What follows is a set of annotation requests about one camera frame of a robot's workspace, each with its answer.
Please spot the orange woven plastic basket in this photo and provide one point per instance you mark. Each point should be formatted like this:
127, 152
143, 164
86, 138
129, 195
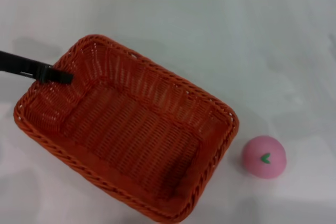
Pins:
136, 142

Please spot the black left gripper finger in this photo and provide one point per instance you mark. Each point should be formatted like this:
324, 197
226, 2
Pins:
50, 75

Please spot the pink peach toy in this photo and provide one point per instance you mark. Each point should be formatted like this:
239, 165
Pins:
273, 166

